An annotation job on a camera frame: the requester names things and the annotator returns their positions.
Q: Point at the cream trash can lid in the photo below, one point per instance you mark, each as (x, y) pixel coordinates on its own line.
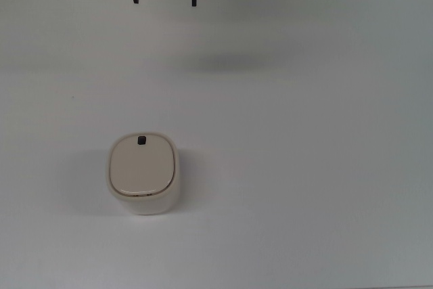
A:
(142, 167)

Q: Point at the small cream trash can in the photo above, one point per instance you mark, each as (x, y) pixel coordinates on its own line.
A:
(145, 204)

